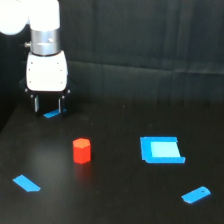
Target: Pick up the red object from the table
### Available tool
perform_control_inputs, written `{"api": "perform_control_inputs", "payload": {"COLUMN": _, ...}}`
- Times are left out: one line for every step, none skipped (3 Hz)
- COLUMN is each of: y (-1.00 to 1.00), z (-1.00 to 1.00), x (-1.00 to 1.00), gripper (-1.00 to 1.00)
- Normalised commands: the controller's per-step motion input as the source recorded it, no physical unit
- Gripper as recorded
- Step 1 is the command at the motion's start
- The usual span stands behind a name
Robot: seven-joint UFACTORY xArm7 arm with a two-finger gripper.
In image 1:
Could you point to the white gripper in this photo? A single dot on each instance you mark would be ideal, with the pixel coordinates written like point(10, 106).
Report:
point(47, 74)

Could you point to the red hexagonal block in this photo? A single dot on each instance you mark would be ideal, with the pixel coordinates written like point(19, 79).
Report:
point(81, 150)

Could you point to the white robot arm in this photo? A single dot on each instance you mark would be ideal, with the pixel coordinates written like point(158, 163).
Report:
point(43, 18)

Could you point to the blue tape strip back left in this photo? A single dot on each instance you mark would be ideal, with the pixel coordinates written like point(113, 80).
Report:
point(51, 114)

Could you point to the blue tape strip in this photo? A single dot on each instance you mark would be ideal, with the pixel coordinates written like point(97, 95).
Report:
point(26, 184)
point(196, 195)
point(51, 114)

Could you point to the blue tape strip front left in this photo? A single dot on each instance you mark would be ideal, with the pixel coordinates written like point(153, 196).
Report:
point(26, 184)

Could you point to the black backdrop curtain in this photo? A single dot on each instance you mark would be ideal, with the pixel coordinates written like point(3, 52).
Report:
point(161, 52)

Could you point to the blue tape strip front right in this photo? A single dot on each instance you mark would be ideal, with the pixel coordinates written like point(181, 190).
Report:
point(196, 195)

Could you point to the blue square tape frame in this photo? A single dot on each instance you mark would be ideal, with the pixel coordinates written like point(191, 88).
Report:
point(161, 150)

